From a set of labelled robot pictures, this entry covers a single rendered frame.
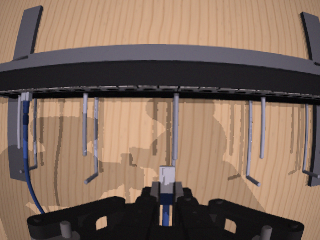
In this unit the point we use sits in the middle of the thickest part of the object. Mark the blue cable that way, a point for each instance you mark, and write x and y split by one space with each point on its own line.
165 209

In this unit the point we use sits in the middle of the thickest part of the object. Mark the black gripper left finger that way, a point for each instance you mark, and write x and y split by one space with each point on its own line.
79 222

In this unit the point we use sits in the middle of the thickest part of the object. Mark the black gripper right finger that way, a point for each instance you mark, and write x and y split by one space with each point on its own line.
251 224

